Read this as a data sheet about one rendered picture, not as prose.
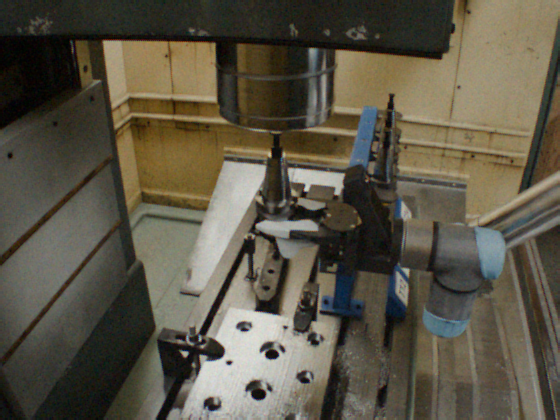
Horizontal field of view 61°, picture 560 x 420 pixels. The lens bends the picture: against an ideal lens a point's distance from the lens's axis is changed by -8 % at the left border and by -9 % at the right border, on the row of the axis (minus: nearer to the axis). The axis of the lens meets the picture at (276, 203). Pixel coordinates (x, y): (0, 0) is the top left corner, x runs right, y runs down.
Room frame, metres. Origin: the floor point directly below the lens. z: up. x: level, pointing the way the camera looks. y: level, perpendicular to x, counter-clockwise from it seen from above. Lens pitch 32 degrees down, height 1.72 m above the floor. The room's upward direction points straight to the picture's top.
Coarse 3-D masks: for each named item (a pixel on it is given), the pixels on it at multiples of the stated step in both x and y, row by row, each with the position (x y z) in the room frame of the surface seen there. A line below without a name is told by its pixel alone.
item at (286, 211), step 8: (256, 200) 0.64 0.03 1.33; (296, 200) 0.65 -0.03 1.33; (256, 208) 0.65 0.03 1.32; (264, 208) 0.63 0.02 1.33; (272, 208) 0.62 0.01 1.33; (280, 208) 0.62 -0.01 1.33; (288, 208) 0.63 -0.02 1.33; (296, 208) 0.65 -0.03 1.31; (264, 216) 0.63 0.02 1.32; (272, 216) 0.63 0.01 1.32; (280, 216) 0.63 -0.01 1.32; (288, 216) 0.63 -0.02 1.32
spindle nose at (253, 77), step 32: (224, 64) 0.60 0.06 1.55; (256, 64) 0.57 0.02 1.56; (288, 64) 0.57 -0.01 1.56; (320, 64) 0.59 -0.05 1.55; (224, 96) 0.60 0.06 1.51; (256, 96) 0.57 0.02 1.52; (288, 96) 0.57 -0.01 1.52; (320, 96) 0.59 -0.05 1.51; (256, 128) 0.58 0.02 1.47; (288, 128) 0.57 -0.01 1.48
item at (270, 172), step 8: (272, 160) 0.64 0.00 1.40; (280, 160) 0.64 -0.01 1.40; (272, 168) 0.64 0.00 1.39; (280, 168) 0.64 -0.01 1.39; (264, 176) 0.65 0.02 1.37; (272, 176) 0.64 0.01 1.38; (280, 176) 0.64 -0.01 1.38; (288, 176) 0.65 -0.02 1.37; (264, 184) 0.65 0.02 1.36; (272, 184) 0.64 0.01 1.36; (280, 184) 0.64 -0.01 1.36; (288, 184) 0.64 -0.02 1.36; (264, 192) 0.64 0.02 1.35; (272, 192) 0.63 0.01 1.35; (280, 192) 0.63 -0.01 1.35; (288, 192) 0.64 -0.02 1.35; (264, 200) 0.64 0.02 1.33; (272, 200) 0.63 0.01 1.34; (280, 200) 0.63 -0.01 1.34; (288, 200) 0.64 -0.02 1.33
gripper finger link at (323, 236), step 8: (296, 232) 0.60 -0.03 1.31; (304, 232) 0.60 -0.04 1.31; (312, 232) 0.60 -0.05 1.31; (320, 232) 0.60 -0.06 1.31; (328, 232) 0.60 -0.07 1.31; (336, 232) 0.60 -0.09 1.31; (312, 240) 0.59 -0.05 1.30; (320, 240) 0.59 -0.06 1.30; (328, 240) 0.59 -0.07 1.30; (336, 240) 0.59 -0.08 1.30
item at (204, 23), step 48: (0, 0) 0.60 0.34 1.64; (48, 0) 0.59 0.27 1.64; (96, 0) 0.57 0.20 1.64; (144, 0) 0.56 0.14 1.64; (192, 0) 0.54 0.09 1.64; (240, 0) 0.53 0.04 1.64; (288, 0) 0.52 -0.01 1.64; (336, 0) 0.51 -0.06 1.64; (384, 0) 0.50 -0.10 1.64; (432, 0) 0.49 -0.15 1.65; (336, 48) 0.51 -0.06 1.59; (384, 48) 0.50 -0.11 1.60; (432, 48) 0.49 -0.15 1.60
